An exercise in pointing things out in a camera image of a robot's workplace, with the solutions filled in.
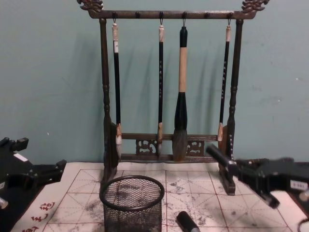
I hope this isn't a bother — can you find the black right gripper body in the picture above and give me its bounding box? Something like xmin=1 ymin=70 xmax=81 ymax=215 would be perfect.
xmin=235 ymin=157 xmax=309 ymax=194

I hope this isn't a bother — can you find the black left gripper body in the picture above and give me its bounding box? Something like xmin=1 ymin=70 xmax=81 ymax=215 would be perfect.
xmin=0 ymin=150 xmax=43 ymax=197

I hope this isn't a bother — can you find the white felt mat red grid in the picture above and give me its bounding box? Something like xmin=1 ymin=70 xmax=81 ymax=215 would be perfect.
xmin=0 ymin=161 xmax=309 ymax=232

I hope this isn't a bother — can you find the black cylinder with silver band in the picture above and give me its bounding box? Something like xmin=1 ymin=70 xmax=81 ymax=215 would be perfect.
xmin=176 ymin=211 xmax=200 ymax=232

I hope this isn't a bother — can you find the thin black calligraphy brush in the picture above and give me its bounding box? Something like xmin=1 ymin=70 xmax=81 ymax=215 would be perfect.
xmin=216 ymin=24 xmax=233 ymax=142
xmin=156 ymin=24 xmax=168 ymax=156

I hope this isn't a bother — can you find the black brush with white label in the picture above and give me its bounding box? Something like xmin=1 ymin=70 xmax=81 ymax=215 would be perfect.
xmin=111 ymin=22 xmax=124 ymax=158

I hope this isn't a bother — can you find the dark carved wooden brush rack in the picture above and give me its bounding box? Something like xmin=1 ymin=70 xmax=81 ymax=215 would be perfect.
xmin=76 ymin=0 xmax=271 ymax=196

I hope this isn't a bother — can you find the black wire mesh pen cup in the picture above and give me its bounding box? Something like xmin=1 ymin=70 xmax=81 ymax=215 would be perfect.
xmin=99 ymin=174 xmax=166 ymax=232

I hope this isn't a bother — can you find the large tan-handled calligraphy brush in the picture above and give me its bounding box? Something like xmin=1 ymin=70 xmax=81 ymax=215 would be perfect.
xmin=172 ymin=25 xmax=189 ymax=162

